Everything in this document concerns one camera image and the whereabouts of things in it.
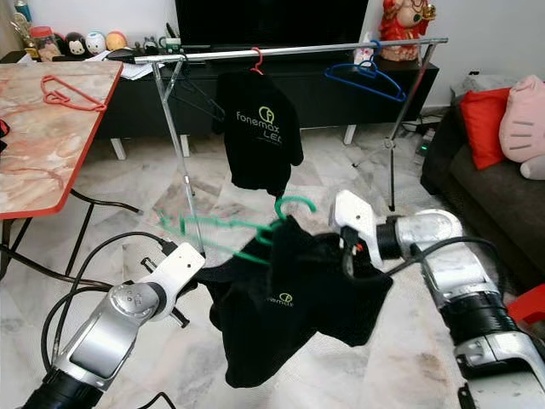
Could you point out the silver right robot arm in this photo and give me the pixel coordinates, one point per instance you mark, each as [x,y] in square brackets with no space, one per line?
[443,243]

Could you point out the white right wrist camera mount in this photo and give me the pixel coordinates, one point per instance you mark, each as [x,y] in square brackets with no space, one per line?
[356,217]

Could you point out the red plastic hanger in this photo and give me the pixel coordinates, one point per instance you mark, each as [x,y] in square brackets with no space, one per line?
[47,85]
[260,70]

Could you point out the black fonemax printed t-shirt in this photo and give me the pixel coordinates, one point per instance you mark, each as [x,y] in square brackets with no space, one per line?
[255,153]

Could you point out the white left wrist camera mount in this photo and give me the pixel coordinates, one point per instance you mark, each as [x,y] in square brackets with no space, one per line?
[177,267]

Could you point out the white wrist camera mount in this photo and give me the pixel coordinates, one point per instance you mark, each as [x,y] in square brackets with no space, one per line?
[356,217]
[177,267]

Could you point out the small gold trophy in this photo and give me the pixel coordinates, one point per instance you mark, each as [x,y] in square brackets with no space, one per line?
[22,32]

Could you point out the white paper sheets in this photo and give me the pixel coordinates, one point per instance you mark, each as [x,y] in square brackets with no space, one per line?
[140,72]

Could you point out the red cushion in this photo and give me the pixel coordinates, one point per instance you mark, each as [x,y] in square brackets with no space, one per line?
[485,128]

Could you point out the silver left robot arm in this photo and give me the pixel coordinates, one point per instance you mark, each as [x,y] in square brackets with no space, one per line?
[115,332]

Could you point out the red lid glass jar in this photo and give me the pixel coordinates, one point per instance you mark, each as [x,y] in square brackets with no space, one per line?
[41,47]

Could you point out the white green mug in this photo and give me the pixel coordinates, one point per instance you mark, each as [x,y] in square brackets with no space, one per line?
[168,44]

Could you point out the black television cabinet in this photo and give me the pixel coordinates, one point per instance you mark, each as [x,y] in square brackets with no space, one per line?
[332,115]

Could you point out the green plastic hanger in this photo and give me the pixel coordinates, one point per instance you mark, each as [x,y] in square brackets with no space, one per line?
[294,199]

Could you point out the black flat television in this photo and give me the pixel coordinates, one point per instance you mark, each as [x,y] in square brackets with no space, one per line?
[272,21]

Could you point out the dark grey fabric sofa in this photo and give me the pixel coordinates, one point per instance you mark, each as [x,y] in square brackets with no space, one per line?
[485,204]

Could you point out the blue plastic hanger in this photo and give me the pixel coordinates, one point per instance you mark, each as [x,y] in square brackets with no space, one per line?
[366,68]

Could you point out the black shirt green logo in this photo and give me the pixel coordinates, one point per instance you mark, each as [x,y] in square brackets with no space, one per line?
[289,315]

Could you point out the red fortune god figurine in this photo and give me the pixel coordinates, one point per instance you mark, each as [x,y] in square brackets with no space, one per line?
[402,30]

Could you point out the black round toy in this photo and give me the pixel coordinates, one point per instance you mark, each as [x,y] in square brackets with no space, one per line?
[74,45]

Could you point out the white round toy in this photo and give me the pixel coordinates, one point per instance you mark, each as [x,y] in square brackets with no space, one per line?
[95,44]

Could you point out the white lace covered table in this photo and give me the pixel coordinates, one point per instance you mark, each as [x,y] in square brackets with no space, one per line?
[485,83]

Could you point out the pink cat face pillow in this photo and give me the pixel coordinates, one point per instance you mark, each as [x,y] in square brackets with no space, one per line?
[524,128]

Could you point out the red plastic stool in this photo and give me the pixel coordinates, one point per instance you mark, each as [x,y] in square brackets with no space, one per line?
[530,307]

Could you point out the orange round toy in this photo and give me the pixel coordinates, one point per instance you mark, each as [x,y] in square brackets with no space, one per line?
[117,43]

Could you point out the silver metal clothes rack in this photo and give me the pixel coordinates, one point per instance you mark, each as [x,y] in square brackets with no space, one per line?
[306,48]

